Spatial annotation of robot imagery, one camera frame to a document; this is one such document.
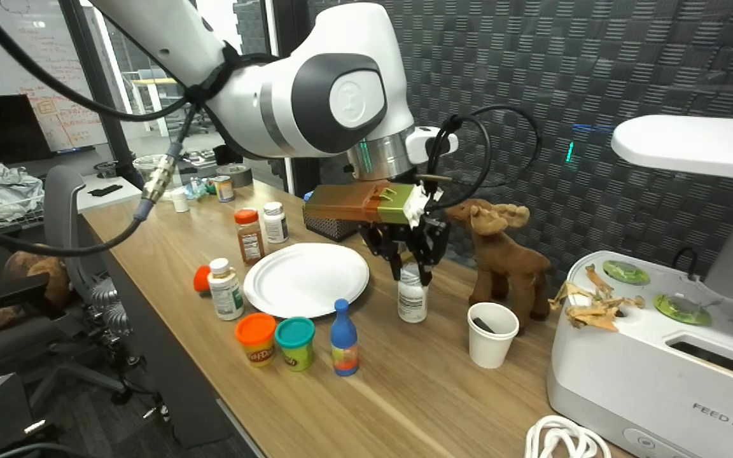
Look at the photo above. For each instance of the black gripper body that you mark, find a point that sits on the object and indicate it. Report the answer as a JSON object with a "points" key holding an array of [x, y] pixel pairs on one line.
{"points": [[406, 231]]}

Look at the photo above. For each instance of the teal lid dough tub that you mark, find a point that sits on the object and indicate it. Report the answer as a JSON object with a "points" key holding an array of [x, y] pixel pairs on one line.
{"points": [[297, 341]]}

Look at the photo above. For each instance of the orange lid dough tub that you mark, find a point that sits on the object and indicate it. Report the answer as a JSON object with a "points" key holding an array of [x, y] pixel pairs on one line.
{"points": [[255, 333]]}

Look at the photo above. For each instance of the white pill bottle with label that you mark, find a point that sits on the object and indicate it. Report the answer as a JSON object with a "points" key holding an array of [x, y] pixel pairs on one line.
{"points": [[224, 294]]}

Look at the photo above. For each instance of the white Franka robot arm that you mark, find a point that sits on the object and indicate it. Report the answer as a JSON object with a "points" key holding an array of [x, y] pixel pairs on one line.
{"points": [[299, 93]]}

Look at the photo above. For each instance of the white paper plate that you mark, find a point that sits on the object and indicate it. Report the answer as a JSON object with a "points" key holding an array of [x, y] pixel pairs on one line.
{"points": [[304, 281]]}

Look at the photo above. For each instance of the black box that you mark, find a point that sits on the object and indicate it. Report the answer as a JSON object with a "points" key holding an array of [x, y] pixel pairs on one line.
{"points": [[326, 229]]}

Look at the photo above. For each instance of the brown moose plush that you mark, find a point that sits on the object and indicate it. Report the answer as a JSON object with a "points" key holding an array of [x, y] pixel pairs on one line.
{"points": [[507, 258]]}

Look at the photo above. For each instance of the white foam cup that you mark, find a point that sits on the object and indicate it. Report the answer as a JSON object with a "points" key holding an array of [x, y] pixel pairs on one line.
{"points": [[492, 333]]}

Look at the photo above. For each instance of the blue toy bottle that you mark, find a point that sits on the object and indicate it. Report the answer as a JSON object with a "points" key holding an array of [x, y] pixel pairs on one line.
{"points": [[345, 343]]}

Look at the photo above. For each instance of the brown spice bottle orange cap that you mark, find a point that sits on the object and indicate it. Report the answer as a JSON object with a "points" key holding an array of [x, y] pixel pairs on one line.
{"points": [[250, 239]]}

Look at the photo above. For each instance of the dried brown roots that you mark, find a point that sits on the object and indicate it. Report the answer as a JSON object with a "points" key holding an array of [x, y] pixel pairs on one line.
{"points": [[591, 305]]}

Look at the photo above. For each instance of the small labelled can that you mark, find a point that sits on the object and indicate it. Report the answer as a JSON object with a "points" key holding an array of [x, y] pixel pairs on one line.
{"points": [[224, 189]]}

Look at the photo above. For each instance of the red ball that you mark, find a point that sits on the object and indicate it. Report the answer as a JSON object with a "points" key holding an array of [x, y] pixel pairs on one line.
{"points": [[203, 281]]}

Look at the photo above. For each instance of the green planter pod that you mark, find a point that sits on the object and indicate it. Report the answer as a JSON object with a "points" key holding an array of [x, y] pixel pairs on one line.
{"points": [[684, 309], [628, 270]]}

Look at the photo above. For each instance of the small white cup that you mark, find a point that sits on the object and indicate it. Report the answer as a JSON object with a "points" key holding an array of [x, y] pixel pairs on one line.
{"points": [[178, 202]]}

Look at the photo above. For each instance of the white planter machine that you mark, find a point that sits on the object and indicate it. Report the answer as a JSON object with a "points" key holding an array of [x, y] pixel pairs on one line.
{"points": [[663, 371]]}

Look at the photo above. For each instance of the black remote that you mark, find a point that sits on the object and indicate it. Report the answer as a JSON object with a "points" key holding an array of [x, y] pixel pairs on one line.
{"points": [[105, 189]]}

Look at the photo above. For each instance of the grey black office chair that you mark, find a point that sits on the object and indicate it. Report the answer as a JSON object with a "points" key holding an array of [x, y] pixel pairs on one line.
{"points": [[63, 212]]}

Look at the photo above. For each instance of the brown plush toy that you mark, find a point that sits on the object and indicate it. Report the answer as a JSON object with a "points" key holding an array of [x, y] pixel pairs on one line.
{"points": [[37, 268]]}

